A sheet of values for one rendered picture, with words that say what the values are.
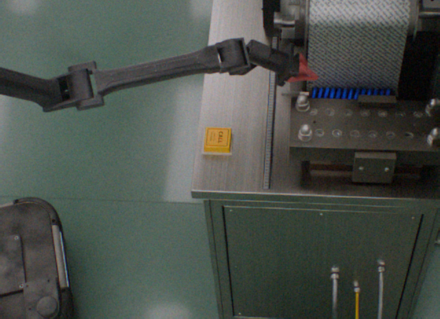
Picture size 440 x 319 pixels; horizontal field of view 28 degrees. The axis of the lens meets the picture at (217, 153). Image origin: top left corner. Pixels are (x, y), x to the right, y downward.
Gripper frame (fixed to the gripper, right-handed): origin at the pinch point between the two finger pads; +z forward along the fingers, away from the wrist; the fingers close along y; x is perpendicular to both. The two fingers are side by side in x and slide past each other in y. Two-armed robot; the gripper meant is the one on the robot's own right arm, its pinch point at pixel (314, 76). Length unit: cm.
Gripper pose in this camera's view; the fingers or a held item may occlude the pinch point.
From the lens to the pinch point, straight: 227.8
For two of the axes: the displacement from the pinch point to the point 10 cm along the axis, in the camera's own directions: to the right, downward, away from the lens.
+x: 4.5, -4.9, -7.5
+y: -0.8, 8.2, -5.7
